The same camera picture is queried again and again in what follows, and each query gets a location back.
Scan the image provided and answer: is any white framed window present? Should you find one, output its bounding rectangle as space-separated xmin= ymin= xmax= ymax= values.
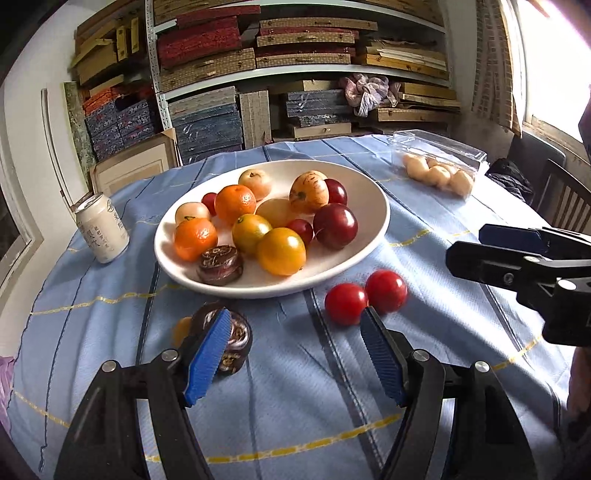
xmin=1 ymin=153 xmax=44 ymax=308

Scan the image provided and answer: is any person's right hand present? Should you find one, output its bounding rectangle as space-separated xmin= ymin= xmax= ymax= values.
xmin=567 ymin=347 xmax=591 ymax=415

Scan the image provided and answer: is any red cherry tomato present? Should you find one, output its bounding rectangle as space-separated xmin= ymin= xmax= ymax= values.
xmin=201 ymin=192 xmax=216 ymax=217
xmin=365 ymin=270 xmax=408 ymax=314
xmin=287 ymin=219 xmax=315 ymax=247
xmin=325 ymin=283 xmax=369 ymax=326

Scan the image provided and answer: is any dark brown mangosteen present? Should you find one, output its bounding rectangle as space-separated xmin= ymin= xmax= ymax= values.
xmin=189 ymin=302 xmax=253 ymax=376
xmin=197 ymin=245 xmax=243 ymax=286

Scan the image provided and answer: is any beige drink can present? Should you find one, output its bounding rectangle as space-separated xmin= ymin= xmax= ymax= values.
xmin=75 ymin=193 xmax=129 ymax=264

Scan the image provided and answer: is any large orange mandarin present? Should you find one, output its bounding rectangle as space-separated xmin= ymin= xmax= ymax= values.
xmin=173 ymin=218 xmax=218 ymax=262

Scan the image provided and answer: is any dark wooden chair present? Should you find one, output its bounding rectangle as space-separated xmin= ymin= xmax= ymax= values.
xmin=533 ymin=159 xmax=590 ymax=233

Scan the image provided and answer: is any dark red plum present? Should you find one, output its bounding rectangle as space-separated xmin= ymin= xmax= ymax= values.
xmin=312 ymin=203 xmax=359 ymax=250
xmin=325 ymin=178 xmax=349 ymax=206

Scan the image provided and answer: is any small yellow fruit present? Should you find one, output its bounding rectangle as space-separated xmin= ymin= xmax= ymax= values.
xmin=172 ymin=316 xmax=191 ymax=348

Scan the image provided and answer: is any framed picture leaning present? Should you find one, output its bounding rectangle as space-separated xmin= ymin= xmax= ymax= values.
xmin=90 ymin=128 xmax=181 ymax=196

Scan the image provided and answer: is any stack of blue boxes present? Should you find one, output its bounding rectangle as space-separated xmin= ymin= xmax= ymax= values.
xmin=85 ymin=99 xmax=156 ymax=162

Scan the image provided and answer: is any white oval plate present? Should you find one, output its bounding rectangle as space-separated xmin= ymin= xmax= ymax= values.
xmin=154 ymin=160 xmax=390 ymax=299

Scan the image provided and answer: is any peach coloured fruit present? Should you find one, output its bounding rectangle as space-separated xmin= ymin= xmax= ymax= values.
xmin=238 ymin=169 xmax=273 ymax=201

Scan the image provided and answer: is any yellow orange round fruit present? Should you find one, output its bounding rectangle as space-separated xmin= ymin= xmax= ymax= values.
xmin=231 ymin=214 xmax=273 ymax=257

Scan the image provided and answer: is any striped yellow red apple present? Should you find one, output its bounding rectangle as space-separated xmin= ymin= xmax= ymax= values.
xmin=290 ymin=170 xmax=329 ymax=214

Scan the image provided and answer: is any blue checked tablecloth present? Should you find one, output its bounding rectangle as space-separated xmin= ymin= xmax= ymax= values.
xmin=8 ymin=136 xmax=573 ymax=479

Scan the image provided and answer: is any yellow orange front fruit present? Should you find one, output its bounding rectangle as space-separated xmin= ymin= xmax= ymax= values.
xmin=256 ymin=227 xmax=307 ymax=277

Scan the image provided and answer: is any pink plastic bag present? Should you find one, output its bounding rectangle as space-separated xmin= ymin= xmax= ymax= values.
xmin=339 ymin=73 xmax=402 ymax=118

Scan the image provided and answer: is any pale orange apricot fruit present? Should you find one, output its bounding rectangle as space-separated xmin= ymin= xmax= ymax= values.
xmin=175 ymin=202 xmax=211 ymax=226

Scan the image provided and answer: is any white metal storage shelf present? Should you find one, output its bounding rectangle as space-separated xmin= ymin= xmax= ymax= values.
xmin=144 ymin=1 xmax=460 ymax=164

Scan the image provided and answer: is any pale orange round fruit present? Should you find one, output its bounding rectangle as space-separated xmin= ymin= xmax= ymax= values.
xmin=256 ymin=198 xmax=297 ymax=228

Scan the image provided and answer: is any smooth orange fruit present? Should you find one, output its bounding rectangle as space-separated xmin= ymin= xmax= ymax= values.
xmin=214 ymin=184 xmax=256 ymax=226

